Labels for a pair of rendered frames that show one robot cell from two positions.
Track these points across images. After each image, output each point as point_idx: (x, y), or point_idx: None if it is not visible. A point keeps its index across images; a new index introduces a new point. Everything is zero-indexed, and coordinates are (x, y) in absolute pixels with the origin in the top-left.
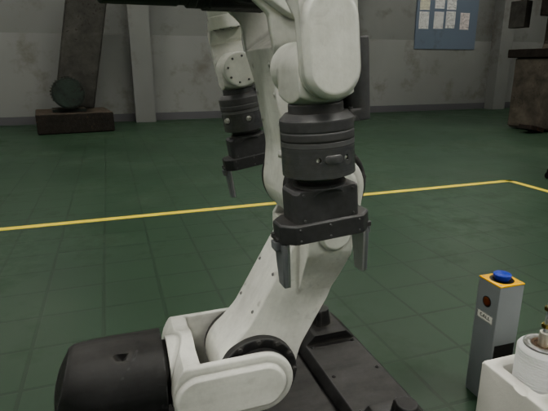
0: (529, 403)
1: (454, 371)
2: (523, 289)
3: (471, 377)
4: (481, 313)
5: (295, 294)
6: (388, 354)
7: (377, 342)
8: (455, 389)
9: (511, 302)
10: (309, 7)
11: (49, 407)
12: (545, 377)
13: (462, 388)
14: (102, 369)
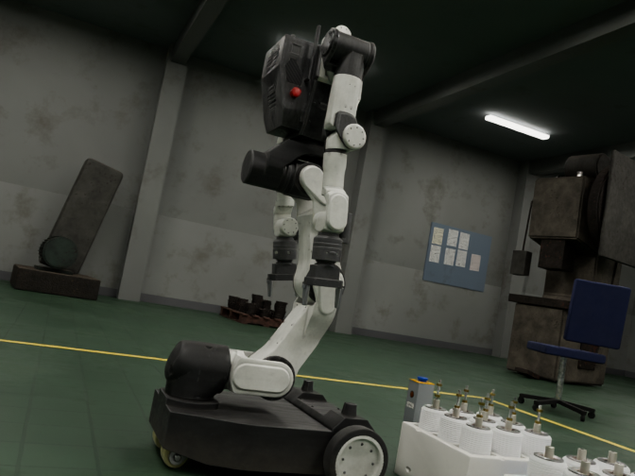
0: (421, 433)
1: (391, 456)
2: (433, 387)
3: None
4: (408, 403)
5: (301, 338)
6: None
7: None
8: (388, 461)
9: (425, 395)
10: (332, 198)
11: (112, 421)
12: (433, 423)
13: (394, 462)
14: (199, 349)
